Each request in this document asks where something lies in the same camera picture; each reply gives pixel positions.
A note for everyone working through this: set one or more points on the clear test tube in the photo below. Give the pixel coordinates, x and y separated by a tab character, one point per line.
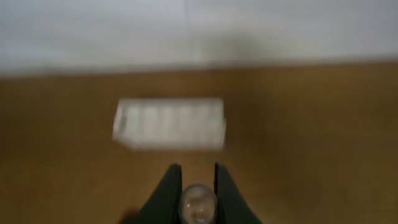
198	205

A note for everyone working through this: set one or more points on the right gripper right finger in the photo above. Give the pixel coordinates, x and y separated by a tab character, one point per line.
230	208

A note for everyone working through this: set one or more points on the white test tube rack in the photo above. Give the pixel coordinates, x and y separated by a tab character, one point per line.
168	124

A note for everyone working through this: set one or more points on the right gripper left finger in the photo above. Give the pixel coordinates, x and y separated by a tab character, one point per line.
164	202

